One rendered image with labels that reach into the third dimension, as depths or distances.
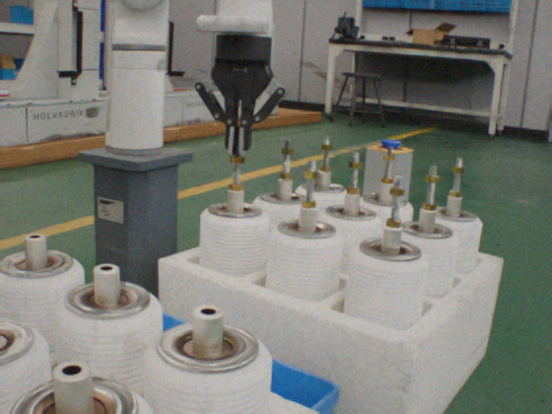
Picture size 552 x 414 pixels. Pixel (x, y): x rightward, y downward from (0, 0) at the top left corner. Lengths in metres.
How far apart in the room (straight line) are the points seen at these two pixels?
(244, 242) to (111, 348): 0.34
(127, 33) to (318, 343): 0.56
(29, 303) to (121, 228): 0.42
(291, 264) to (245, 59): 0.26
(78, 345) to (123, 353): 0.04
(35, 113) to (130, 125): 1.74
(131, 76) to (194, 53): 6.16
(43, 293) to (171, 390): 0.20
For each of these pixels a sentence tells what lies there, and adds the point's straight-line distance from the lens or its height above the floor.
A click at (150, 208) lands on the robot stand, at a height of 0.22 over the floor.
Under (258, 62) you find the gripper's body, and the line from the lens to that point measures 0.75.
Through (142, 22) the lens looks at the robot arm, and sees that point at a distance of 0.97.
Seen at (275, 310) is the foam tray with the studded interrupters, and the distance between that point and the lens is 0.69.
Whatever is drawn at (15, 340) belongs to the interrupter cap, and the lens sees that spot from 0.44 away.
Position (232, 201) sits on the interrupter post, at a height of 0.27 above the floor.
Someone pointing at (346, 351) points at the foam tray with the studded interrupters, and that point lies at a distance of 0.65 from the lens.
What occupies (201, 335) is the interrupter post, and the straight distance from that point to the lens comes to 0.40.
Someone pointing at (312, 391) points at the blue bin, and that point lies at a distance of 0.66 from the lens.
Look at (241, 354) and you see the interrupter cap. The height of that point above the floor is 0.25.
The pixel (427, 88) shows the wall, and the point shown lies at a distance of 5.80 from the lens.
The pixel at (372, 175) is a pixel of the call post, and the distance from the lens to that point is 1.08.
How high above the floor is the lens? 0.45
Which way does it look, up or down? 14 degrees down
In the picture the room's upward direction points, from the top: 3 degrees clockwise
